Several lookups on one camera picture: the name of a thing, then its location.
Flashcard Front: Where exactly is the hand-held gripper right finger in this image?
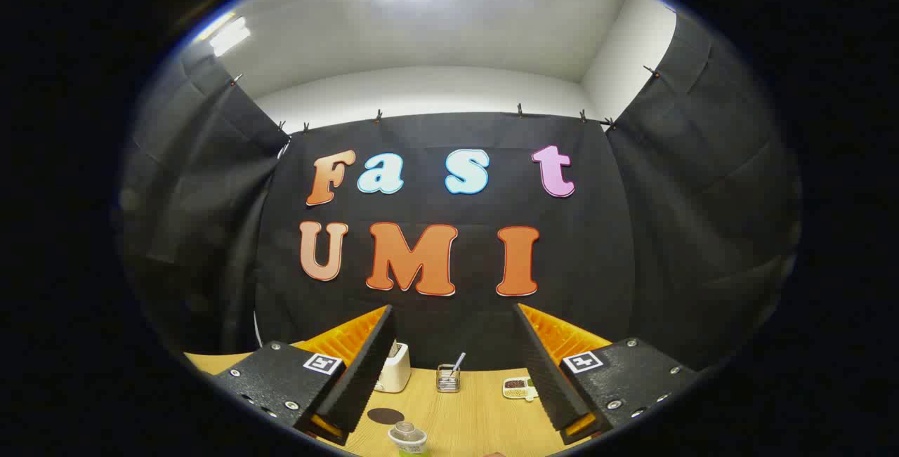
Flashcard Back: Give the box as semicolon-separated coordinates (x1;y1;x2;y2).
513;303;700;446

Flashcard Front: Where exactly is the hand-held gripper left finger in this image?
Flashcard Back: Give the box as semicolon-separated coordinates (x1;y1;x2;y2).
211;305;395;446

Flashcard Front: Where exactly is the clear juice bottle white label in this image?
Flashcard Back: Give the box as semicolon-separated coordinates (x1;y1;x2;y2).
388;422;429;457

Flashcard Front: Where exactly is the white toaster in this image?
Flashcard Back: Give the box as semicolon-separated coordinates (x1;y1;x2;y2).
374;341;412;394

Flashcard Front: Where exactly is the white sectioned snack tray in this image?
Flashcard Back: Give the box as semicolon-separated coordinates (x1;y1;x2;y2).
502;377;540;401

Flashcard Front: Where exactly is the wooden table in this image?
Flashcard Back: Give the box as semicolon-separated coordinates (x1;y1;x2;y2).
184;341;605;457

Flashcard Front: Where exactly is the black backdrop cloth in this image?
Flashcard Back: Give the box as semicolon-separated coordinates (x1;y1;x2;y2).
119;11;801;373

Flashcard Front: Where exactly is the small ceiling light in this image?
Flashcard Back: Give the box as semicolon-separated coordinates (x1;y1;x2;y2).
209;18;251;56

